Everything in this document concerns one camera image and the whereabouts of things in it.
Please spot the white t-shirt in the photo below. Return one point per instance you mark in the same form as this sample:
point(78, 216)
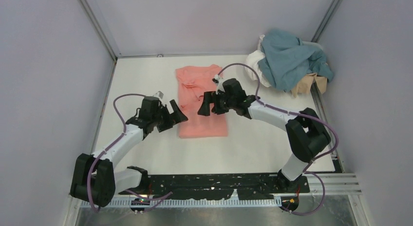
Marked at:
point(252, 61)

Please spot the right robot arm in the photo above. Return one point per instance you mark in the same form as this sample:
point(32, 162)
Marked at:
point(306, 134)

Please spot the white slotted cable duct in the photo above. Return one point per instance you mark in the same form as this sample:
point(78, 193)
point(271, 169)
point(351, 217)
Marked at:
point(121, 202)

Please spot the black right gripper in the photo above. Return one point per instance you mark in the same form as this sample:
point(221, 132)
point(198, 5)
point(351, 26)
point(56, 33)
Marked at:
point(215, 103)

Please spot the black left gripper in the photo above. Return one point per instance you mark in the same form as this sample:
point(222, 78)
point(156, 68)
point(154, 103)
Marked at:
point(166, 116)

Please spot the left aluminium corner post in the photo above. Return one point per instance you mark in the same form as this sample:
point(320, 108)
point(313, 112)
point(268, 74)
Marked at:
point(97, 27)

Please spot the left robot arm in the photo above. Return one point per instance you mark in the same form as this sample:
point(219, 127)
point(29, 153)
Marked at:
point(94, 179)

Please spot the pink t-shirt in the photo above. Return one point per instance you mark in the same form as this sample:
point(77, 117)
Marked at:
point(193, 82)

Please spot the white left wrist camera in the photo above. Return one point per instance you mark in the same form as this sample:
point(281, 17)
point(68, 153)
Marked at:
point(160, 96)

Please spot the right aluminium corner post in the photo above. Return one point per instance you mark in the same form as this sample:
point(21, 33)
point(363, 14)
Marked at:
point(333, 7)

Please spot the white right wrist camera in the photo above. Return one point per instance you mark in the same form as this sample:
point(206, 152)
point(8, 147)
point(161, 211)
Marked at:
point(218, 80)

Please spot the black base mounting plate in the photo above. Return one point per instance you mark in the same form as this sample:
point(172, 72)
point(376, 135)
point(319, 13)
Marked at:
point(247, 186)

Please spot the aluminium corner post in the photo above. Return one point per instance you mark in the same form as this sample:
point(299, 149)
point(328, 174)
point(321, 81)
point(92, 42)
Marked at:
point(333, 7)
point(97, 27)

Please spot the blue t-shirt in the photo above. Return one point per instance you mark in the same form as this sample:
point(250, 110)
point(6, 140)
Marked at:
point(287, 60)

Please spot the beige t-shirt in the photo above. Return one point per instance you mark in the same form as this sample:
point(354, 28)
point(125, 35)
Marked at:
point(305, 84)

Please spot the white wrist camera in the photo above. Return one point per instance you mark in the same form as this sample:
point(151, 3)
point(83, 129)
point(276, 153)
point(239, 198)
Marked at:
point(218, 80)
point(160, 96)

